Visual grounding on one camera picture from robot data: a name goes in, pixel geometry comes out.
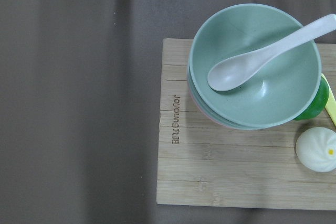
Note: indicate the bamboo cutting board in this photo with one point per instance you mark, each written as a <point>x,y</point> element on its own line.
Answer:
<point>201,163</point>

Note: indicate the white egg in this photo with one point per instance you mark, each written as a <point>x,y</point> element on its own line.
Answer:
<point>315,149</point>

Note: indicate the green lime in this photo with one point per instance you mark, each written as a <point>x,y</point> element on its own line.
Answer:
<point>317,104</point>

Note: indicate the white ceramic spoon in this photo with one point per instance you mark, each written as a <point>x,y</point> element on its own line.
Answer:
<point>234,71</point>

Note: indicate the stacked green bowls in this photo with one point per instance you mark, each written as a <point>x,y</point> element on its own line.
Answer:
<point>276,94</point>

